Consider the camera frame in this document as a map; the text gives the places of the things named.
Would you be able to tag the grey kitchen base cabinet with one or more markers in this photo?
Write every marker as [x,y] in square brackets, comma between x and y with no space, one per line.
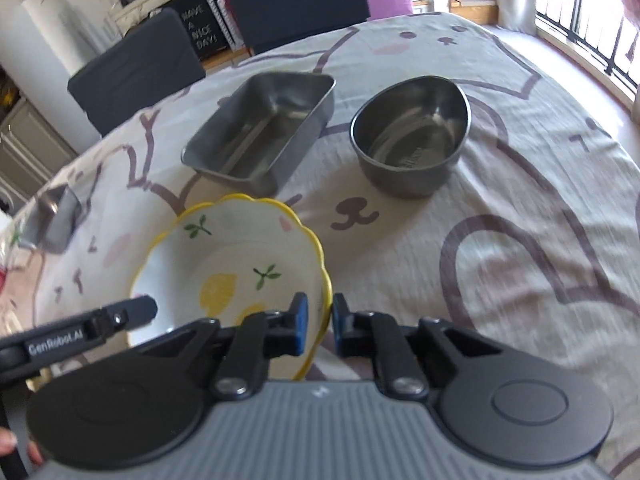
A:
[30,150]

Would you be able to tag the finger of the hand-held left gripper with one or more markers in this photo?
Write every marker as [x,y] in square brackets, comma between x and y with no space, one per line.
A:
[125,311]

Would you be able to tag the black balcony railing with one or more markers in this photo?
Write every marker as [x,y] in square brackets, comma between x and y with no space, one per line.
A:
[590,20]

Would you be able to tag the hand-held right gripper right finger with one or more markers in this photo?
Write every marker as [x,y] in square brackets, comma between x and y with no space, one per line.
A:
[339,327]

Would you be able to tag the person's left hand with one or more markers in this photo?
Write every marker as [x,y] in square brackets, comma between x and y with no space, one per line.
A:
[36,452]

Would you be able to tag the dark fabric chair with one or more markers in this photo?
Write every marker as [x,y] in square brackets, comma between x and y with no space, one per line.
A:
[140,70]
[295,5]

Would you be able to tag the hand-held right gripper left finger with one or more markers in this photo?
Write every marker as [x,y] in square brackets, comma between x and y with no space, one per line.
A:
[300,325]

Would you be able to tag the yellow-rimmed floral bowl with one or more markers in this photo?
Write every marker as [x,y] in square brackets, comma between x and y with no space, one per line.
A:
[240,255]

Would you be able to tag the square steel bowl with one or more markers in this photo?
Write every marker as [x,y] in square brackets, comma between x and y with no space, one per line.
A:
[260,130]
[52,220]

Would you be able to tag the round steel bowl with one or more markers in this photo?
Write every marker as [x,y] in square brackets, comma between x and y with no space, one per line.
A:
[410,135]

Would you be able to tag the black letter board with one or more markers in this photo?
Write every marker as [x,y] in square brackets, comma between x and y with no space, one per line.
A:
[197,20]

